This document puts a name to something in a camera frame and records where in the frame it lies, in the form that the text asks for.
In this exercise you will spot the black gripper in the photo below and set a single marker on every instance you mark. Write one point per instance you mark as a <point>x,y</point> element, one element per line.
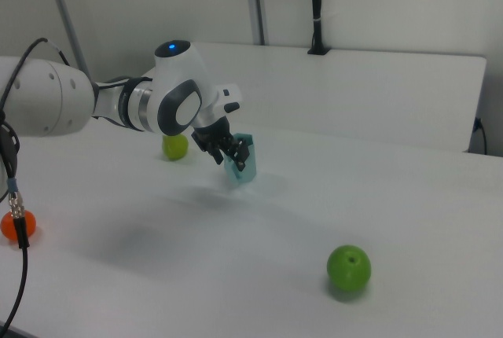
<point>214,133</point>

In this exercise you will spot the light blue hexagonal mug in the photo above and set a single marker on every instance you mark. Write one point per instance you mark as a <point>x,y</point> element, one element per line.
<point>245,169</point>

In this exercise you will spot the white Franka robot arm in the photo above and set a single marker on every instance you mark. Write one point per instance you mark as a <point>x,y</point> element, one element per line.
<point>78,96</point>

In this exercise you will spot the green toy pear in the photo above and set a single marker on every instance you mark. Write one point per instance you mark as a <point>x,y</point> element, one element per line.
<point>175,147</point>

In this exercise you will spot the white background table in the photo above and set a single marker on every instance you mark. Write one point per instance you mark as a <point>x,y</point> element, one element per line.
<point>334,90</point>

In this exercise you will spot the green toy apple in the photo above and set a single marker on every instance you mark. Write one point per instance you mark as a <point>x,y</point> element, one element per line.
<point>349,268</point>

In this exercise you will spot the orange toy mandarin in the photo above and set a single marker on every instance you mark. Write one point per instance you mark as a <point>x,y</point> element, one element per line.
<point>8,228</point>

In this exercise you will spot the grey wall frame post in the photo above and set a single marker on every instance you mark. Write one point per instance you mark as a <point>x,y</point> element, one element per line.
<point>255,0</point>

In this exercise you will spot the black camera stand pole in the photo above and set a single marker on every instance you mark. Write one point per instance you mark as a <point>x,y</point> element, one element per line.
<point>316,8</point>

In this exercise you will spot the slanted grey frame post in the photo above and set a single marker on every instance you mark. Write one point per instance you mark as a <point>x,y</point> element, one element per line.
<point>68,19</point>

